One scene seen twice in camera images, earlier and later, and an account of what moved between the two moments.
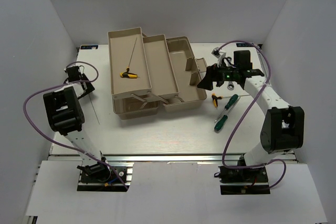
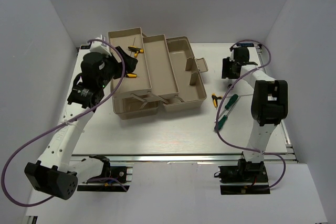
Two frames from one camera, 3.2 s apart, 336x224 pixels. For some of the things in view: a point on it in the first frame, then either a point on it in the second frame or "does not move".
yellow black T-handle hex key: x=128 y=74 does not move
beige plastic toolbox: x=149 y=72 does not move
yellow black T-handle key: x=214 y=99 does not move
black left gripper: x=89 y=85 -> x=129 y=62
